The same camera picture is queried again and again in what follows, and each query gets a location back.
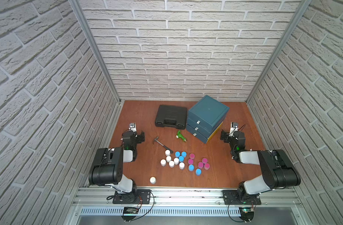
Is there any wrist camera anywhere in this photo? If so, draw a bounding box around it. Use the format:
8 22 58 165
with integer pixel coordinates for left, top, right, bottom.
229 122 238 137
129 123 137 132

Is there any teal drawer cabinet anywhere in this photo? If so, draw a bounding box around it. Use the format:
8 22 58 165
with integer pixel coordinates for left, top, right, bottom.
186 95 229 143

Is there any left controller board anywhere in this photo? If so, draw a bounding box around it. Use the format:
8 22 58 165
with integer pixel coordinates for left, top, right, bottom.
123 207 139 214

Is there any black plastic tool case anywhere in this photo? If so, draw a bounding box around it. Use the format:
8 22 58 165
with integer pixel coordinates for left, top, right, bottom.
155 105 188 130

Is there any controller board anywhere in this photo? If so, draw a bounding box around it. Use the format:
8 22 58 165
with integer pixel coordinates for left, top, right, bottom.
123 207 139 214
239 208 254 221

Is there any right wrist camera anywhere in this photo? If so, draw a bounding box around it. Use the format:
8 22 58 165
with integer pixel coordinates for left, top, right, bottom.
229 122 238 137

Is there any aluminium front rail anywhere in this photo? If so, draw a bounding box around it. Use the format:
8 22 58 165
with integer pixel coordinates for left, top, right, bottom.
72 186 302 208

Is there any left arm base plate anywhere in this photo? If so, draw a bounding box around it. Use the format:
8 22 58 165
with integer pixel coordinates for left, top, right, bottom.
112 189 151 204

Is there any small claw hammer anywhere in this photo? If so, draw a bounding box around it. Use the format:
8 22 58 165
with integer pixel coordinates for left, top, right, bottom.
153 136 174 153

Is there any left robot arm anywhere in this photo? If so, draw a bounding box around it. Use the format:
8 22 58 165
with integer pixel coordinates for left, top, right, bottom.
88 130 145 194

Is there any green plastic faucet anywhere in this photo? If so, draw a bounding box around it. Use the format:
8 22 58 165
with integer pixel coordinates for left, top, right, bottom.
176 130 187 142

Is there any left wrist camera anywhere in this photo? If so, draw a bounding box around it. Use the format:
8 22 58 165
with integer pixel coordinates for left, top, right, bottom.
129 123 137 132

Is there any right controller board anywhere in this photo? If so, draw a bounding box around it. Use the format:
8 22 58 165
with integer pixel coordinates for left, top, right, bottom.
239 208 254 221

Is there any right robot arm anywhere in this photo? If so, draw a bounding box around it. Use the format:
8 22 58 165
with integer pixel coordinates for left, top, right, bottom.
221 130 301 200

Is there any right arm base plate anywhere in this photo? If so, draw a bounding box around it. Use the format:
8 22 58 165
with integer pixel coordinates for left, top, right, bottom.
222 190 261 205

